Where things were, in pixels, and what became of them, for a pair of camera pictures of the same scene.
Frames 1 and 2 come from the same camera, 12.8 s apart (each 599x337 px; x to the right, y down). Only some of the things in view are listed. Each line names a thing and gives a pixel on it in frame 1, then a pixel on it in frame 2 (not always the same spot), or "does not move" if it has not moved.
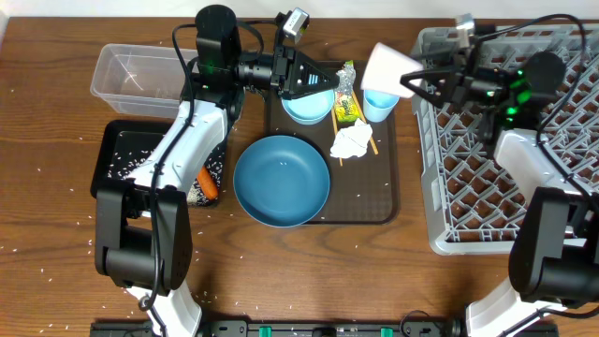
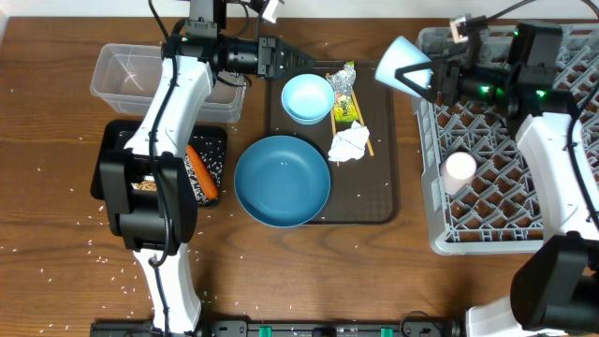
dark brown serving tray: x=363 y=191 does not move
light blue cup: x=377 y=106 to x=401 y=53
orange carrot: x=207 y=183 does not move
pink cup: x=386 y=70 to x=458 y=171
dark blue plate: x=282 y=182 does not move
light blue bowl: x=309 y=109 does not move
